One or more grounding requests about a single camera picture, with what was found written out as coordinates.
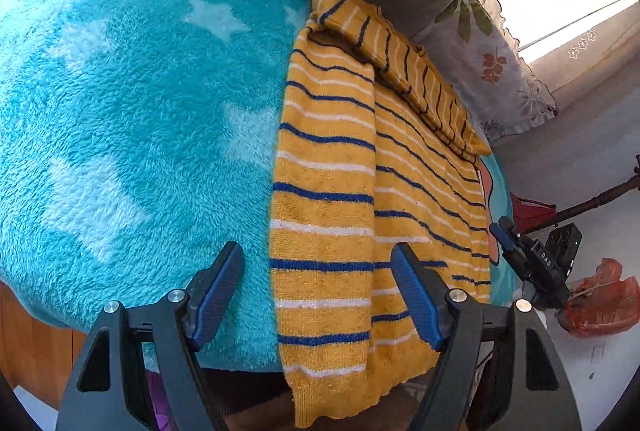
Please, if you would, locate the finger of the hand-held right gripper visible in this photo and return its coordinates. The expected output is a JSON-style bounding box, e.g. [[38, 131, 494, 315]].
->
[[489, 217, 532, 284]]

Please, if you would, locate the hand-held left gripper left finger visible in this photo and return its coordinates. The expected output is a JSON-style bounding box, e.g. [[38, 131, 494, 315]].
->
[[56, 241, 246, 431]]

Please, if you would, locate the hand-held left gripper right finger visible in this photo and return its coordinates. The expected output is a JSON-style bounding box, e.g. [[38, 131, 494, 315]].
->
[[390, 242, 583, 431]]

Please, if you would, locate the yellow striped knit sweater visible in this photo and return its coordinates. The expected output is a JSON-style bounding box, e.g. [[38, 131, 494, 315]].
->
[[269, 0, 493, 429]]

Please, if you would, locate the red cloth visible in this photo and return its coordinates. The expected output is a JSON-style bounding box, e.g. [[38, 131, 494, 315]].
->
[[509, 192, 557, 232]]

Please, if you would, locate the orange plastic bag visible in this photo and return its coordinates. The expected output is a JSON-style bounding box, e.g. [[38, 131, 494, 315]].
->
[[559, 257, 640, 339]]

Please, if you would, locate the floral ruffled pillow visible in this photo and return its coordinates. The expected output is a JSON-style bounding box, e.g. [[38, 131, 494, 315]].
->
[[411, 0, 559, 142]]

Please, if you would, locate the turquoise star fleece blanket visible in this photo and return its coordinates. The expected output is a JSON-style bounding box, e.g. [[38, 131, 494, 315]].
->
[[0, 0, 516, 374]]

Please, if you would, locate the beige sofa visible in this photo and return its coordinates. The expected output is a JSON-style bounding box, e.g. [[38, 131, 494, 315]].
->
[[372, 0, 640, 112]]

